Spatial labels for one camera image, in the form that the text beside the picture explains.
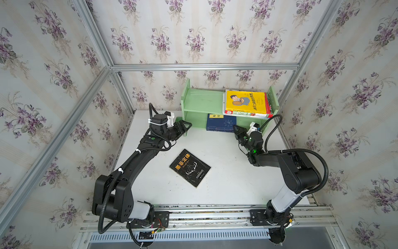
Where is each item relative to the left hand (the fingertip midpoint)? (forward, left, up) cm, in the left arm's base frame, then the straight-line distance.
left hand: (189, 127), depth 81 cm
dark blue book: (+11, -19, -9) cm, 24 cm away
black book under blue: (-13, 0, -22) cm, 25 cm away
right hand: (+7, -28, -6) cm, 30 cm away
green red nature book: (+3, -41, +7) cm, 42 cm away
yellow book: (+11, -32, +9) cm, 35 cm away
